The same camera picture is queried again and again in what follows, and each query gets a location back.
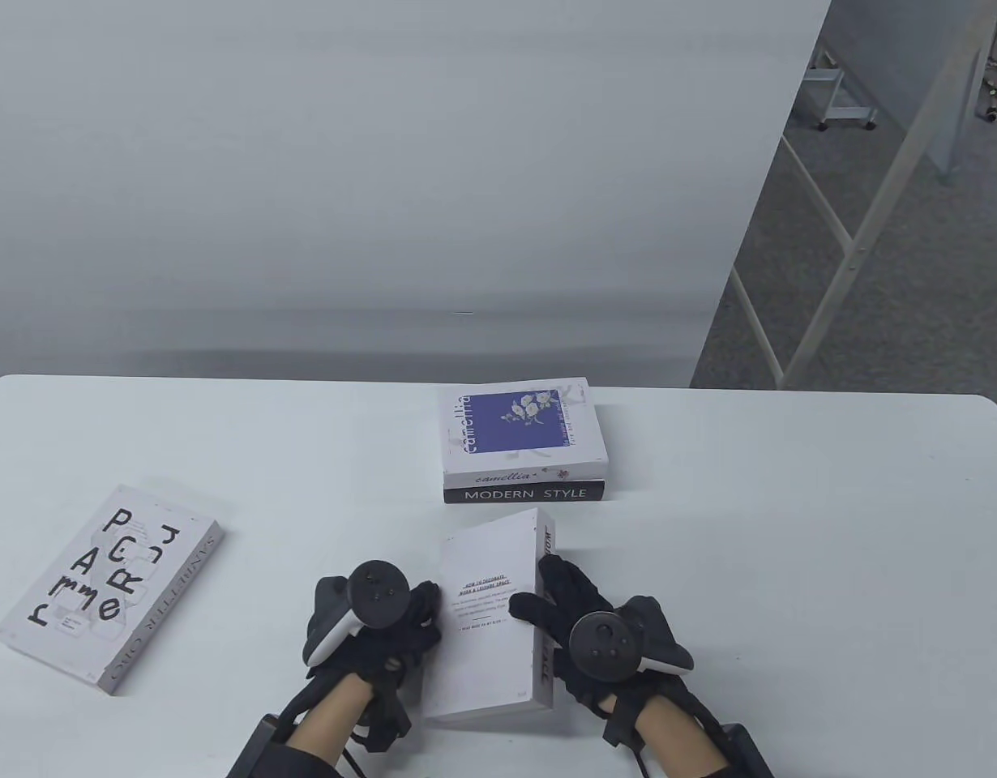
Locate person's left hand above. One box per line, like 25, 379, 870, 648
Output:
302, 574, 444, 753

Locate person's right hand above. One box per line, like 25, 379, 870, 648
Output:
508, 554, 695, 742

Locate white book small text cover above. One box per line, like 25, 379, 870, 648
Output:
421, 508, 558, 722

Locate white book with black spine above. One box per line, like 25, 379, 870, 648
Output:
443, 480, 607, 505

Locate white book purple floral cover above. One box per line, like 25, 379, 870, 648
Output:
440, 377, 611, 487

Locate white book large black letters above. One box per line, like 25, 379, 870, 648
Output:
0, 484, 224, 696

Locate person's right forearm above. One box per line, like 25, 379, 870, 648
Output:
632, 693, 730, 778

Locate white backdrop board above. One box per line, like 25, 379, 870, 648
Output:
0, 0, 833, 388

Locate white wheeled cart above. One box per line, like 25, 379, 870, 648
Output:
802, 49, 879, 133

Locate grey partition panel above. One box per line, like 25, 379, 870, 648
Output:
815, 0, 994, 183

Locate black left wrist camera module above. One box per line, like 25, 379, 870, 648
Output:
225, 712, 293, 778

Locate white metal frame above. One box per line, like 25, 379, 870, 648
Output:
730, 0, 997, 390

